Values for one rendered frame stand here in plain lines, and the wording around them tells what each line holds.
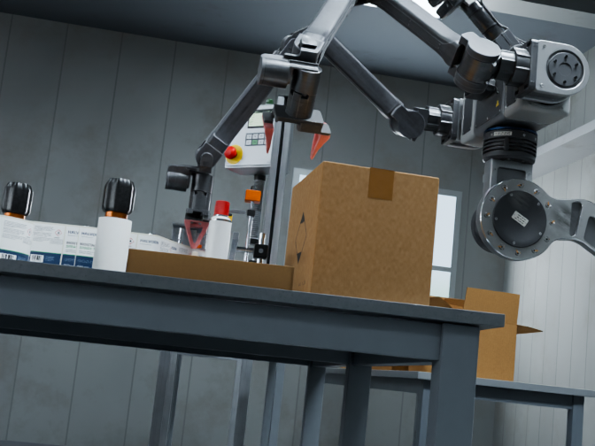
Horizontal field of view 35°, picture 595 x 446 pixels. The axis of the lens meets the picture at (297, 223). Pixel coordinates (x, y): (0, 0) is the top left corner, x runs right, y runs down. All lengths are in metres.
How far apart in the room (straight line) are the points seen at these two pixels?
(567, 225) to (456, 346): 0.93
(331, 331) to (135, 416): 5.49
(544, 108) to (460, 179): 5.25
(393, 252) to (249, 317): 0.46
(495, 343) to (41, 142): 4.04
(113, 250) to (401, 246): 0.94
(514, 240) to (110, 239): 1.04
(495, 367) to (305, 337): 2.71
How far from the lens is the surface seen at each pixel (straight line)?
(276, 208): 2.70
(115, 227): 2.55
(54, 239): 2.80
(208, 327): 1.50
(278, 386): 4.67
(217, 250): 2.17
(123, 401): 6.94
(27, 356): 6.96
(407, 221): 1.88
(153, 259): 1.50
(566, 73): 2.27
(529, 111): 2.32
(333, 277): 1.82
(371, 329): 1.52
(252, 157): 2.76
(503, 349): 4.18
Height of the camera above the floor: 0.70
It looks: 9 degrees up
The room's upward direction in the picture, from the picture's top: 6 degrees clockwise
